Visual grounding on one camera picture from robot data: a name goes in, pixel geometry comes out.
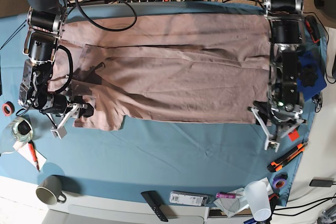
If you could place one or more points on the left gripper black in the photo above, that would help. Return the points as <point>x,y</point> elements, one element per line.
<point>279,115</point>

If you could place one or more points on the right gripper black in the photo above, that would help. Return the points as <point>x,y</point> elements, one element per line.
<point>57,104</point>

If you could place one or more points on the mauve pink T-shirt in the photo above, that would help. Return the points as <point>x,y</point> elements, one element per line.
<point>198,68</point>

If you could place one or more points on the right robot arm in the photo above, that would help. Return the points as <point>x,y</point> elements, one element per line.
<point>46,19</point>

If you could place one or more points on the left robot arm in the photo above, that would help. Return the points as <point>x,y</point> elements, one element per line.
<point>285,102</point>

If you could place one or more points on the red cube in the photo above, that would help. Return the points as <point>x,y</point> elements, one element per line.
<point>294,135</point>

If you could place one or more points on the blue plastic box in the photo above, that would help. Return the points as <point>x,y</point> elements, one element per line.
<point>309,92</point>

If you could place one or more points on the black star knob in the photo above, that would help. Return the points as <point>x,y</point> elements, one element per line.
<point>308,76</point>

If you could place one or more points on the orange black utility knife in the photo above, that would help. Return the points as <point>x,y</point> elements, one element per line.
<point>288,157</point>

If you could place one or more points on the orange pen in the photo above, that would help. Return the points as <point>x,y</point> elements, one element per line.
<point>33,154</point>

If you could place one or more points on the clear tape roll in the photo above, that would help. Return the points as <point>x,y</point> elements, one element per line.
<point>21,130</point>

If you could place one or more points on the white paper note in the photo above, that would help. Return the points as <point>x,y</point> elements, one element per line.
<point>24,152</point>

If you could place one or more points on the purple tape roll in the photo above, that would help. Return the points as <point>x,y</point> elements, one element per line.
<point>280,181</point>

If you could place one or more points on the blue table cloth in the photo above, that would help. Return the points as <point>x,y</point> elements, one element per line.
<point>149,155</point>

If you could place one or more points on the red tape roll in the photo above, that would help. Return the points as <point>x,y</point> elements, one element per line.
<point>8,108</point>

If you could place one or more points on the translucent plastic cup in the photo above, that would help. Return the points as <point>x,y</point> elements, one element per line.
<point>256,195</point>

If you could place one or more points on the grey ceramic mug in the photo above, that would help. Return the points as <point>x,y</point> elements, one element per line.
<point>50,191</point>

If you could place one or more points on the purple marker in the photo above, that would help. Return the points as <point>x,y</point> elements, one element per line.
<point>229,195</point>

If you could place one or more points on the orange black power tool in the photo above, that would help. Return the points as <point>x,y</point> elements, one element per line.
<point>313,29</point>

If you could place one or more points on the black remote control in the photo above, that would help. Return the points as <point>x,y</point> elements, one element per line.
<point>154,205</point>

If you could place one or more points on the clear packaged item with barcode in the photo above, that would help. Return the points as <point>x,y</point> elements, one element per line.
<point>189,199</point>

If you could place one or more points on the black cable tie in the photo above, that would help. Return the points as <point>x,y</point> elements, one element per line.
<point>21,26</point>

